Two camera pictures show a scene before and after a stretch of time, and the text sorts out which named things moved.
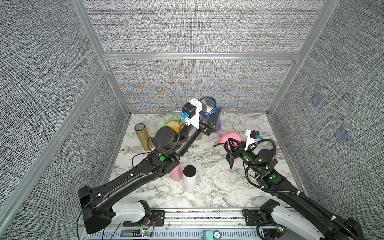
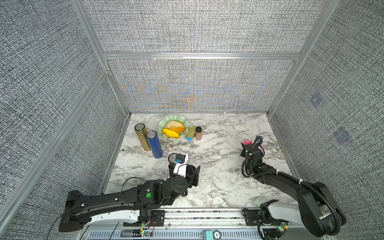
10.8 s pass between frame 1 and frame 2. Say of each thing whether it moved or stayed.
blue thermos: moved
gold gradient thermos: stayed
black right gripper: moved
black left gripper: moved
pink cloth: moved
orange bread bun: stayed
